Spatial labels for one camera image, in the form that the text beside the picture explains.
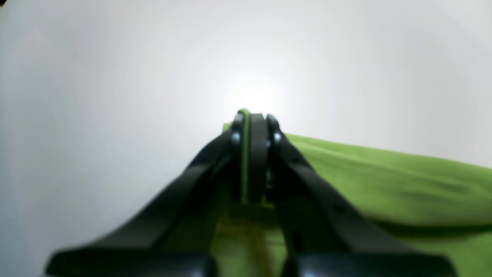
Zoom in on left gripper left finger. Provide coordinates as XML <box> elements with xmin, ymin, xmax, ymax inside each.
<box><xmin>45</xmin><ymin>113</ymin><xmax>246</xmax><ymax>277</ymax></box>

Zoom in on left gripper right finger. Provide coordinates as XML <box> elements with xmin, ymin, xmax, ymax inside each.
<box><xmin>248</xmin><ymin>114</ymin><xmax>456</xmax><ymax>277</ymax></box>

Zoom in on green T-shirt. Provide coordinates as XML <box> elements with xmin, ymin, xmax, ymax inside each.
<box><xmin>209</xmin><ymin>109</ymin><xmax>492</xmax><ymax>277</ymax></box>

